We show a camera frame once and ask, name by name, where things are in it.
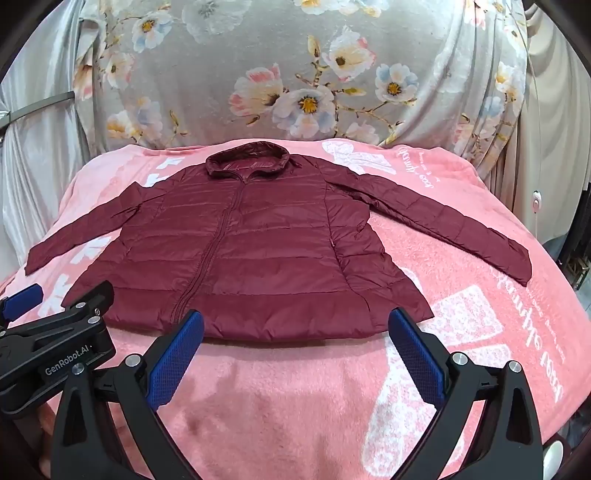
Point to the maroon puffer jacket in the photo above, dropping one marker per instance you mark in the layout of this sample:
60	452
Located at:
277	258

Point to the grey satin curtain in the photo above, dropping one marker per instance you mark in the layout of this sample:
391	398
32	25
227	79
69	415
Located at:
46	175

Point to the grey floral bedsheet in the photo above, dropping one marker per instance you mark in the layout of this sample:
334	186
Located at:
277	41

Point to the white round object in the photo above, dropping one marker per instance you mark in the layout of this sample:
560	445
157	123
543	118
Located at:
554	454

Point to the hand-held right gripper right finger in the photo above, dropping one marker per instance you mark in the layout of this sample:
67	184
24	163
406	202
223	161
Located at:
415	355

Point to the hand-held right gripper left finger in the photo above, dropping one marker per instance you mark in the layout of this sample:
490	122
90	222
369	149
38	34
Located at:
175	362

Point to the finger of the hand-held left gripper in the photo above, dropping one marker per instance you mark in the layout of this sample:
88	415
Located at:
90	300
23	299

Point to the pink printed blanket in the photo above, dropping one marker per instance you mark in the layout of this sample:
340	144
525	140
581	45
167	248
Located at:
286	406

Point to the cream curtain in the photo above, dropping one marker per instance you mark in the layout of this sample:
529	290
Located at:
554	138

